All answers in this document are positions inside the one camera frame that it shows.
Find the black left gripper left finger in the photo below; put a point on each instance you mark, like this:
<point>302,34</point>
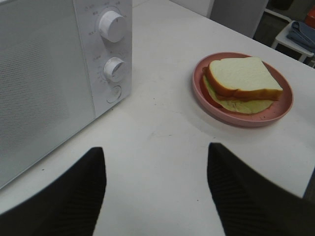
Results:
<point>69,206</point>

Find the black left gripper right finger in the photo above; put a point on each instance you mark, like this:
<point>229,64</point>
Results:
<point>248,204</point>

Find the white microwave door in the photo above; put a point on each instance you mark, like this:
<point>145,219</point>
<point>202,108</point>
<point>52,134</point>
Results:
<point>45,94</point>

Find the white bread sandwich with lettuce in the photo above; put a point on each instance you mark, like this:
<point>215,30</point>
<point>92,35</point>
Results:
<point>241,85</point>

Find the round door release button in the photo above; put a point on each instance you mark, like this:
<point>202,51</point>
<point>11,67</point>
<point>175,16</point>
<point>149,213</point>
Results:
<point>114,94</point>

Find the white timer knob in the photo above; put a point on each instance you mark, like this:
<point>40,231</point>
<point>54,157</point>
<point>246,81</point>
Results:
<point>114,69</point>

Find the white stool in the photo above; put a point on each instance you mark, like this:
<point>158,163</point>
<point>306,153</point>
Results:
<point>281,39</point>

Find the folded blue cloth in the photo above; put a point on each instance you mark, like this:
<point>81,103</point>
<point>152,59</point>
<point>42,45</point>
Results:
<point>303,35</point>

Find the upper white power knob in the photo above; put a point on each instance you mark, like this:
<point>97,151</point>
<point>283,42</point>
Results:
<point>112,26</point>

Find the white cabinet in background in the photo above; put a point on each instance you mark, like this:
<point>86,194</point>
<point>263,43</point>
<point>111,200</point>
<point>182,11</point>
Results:
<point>242,16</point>

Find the orange object at edge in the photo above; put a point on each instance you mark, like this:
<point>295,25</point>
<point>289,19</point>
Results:
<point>310,18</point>

